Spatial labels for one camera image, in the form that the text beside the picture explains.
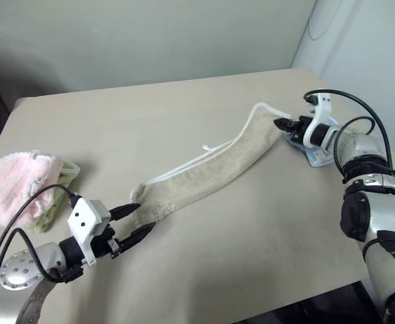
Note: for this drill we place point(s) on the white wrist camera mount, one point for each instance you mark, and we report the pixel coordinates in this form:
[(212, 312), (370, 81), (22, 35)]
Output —
[(322, 108), (85, 216)]

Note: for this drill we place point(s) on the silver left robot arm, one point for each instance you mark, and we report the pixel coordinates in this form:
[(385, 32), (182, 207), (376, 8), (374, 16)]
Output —
[(18, 270)]

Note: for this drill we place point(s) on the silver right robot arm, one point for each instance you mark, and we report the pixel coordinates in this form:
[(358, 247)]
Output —
[(386, 216)]

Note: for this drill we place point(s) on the beige towel with white trim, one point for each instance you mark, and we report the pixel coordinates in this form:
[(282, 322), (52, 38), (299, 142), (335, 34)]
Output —
[(210, 168)]

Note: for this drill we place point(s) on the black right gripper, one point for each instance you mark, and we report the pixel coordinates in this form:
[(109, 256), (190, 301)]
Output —
[(302, 130)]

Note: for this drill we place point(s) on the pink folded towel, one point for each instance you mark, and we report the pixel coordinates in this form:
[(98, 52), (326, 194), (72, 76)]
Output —
[(11, 189)]

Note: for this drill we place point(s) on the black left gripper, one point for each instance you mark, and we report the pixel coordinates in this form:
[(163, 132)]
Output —
[(104, 246)]

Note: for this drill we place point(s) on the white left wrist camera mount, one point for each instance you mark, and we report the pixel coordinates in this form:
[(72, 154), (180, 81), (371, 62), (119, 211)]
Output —
[(85, 216)]

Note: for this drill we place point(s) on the green folded towel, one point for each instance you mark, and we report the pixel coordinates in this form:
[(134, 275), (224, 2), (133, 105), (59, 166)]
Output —
[(48, 221)]

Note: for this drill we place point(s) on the blue and white cloth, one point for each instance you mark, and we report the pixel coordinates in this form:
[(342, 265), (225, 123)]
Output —
[(318, 157)]

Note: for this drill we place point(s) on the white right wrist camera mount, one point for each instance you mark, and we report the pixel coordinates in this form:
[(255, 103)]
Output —
[(322, 108)]

